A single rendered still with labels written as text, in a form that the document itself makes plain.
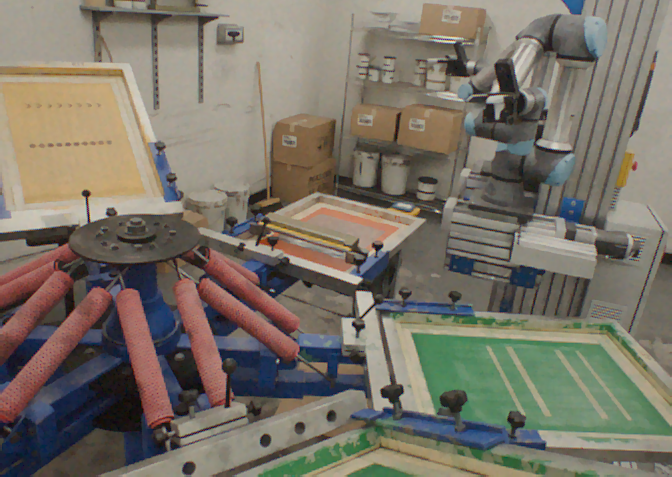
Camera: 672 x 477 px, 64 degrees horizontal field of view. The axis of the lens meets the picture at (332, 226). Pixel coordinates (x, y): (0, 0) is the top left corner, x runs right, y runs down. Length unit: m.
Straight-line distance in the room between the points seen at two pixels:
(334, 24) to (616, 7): 4.25
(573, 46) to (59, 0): 2.80
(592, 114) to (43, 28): 2.87
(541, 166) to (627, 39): 0.51
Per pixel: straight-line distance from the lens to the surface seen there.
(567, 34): 1.90
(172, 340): 1.45
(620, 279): 2.30
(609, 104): 2.16
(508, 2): 5.49
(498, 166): 2.01
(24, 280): 1.44
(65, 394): 1.37
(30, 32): 3.57
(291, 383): 1.50
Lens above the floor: 1.85
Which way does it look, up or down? 22 degrees down
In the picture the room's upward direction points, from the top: 5 degrees clockwise
